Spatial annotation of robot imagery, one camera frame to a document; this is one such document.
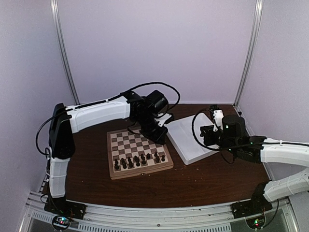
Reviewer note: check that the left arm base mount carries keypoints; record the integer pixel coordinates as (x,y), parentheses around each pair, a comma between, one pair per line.
(62,207)

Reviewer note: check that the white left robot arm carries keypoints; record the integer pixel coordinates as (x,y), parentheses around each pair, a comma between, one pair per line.
(69,122)

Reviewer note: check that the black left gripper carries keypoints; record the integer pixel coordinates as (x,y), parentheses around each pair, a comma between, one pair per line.
(159,138)

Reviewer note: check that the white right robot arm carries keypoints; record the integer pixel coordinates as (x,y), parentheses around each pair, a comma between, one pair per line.
(289,153)

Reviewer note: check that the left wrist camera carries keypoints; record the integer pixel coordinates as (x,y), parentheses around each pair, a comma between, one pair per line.
(164,118)

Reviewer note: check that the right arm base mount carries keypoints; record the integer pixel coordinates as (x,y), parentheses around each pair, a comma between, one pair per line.
(256,205)

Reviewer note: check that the right aluminium frame post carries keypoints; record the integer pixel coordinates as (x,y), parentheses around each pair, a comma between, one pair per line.
(257,18)

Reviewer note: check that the wooden chess board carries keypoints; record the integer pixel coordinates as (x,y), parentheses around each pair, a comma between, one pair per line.
(131,154)

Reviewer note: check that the aluminium frame post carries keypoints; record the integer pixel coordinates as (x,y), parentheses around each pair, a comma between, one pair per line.
(257,18)
(63,52)

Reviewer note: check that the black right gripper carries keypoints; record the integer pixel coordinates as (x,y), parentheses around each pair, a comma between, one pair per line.
(206,131)

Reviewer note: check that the white plastic divided tray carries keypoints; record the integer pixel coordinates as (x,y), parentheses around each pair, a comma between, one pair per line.
(181,137)

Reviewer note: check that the left aluminium frame post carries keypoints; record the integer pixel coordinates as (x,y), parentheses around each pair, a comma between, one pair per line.
(63,52)

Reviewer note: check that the aluminium front rail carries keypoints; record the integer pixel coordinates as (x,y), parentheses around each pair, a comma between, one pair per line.
(102,218)

